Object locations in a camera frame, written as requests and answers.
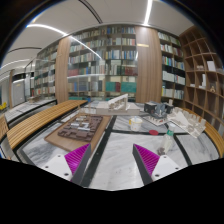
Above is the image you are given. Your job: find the wooden board with brown model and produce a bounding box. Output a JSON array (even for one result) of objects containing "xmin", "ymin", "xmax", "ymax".
[{"xmin": 44, "ymin": 115, "xmax": 111, "ymax": 152}]

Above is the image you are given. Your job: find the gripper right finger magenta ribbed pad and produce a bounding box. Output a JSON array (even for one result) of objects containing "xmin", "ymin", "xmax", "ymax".
[{"xmin": 132, "ymin": 143, "xmax": 183, "ymax": 186}]

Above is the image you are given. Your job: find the white plastic cup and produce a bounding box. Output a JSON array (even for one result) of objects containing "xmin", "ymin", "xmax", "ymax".
[{"xmin": 129, "ymin": 117, "xmax": 143, "ymax": 131}]

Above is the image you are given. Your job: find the clear plastic water bottle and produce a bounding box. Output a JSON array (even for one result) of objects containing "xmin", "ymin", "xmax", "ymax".
[{"xmin": 157, "ymin": 130, "xmax": 174, "ymax": 155}]

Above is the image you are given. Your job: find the white building model right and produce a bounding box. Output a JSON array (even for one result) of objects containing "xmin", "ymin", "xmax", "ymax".
[{"xmin": 167, "ymin": 107, "xmax": 206, "ymax": 138}]

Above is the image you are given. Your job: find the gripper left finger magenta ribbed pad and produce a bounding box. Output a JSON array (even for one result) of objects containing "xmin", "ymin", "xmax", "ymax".
[{"xmin": 42, "ymin": 143, "xmax": 93, "ymax": 186}]

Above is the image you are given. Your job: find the wooden cubby shelf right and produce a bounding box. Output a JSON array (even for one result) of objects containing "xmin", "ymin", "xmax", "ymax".
[{"xmin": 180, "ymin": 26, "xmax": 224, "ymax": 129}]

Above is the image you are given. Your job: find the large wooden bookshelf wall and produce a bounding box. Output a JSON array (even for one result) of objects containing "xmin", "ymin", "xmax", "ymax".
[{"xmin": 32, "ymin": 25, "xmax": 185, "ymax": 105}]

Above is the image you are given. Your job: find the red bottle cap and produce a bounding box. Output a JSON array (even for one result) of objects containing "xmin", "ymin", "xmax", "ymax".
[{"xmin": 149, "ymin": 130, "xmax": 159, "ymax": 135}]

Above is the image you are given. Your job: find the white architectural model centre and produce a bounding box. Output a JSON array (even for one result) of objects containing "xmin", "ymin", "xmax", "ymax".
[{"xmin": 94, "ymin": 94, "xmax": 140, "ymax": 116}]

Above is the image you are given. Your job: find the dark grey building model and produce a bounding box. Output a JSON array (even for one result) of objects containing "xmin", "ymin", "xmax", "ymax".
[{"xmin": 144, "ymin": 101, "xmax": 174, "ymax": 119}]

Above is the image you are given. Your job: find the curved wooden slatted bench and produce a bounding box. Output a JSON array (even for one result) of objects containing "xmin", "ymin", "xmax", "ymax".
[{"xmin": 7, "ymin": 100, "xmax": 87, "ymax": 150}]

